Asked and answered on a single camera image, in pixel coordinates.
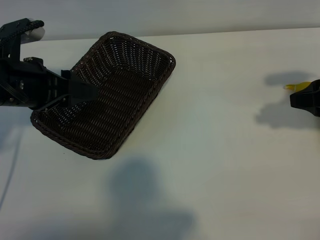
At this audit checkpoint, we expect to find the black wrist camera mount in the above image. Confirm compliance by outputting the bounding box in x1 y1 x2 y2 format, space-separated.
0 17 29 61

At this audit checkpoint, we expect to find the black braided camera cable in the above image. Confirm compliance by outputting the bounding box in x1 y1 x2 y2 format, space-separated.
0 19 45 51

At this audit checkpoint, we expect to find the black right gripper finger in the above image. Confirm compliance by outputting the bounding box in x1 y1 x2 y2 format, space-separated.
289 91 320 116
301 79 320 97

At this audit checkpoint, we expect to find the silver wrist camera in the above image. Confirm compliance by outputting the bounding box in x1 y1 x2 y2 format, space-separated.
24 24 46 43

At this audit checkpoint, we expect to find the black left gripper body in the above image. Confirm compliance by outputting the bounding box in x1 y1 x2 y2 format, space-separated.
0 57 72 111

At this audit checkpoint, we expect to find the yellow banana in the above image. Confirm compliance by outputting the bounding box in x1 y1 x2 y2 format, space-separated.
283 81 312 92

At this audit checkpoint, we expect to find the dark brown wicker basket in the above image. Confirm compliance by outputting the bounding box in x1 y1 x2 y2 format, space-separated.
29 31 177 161

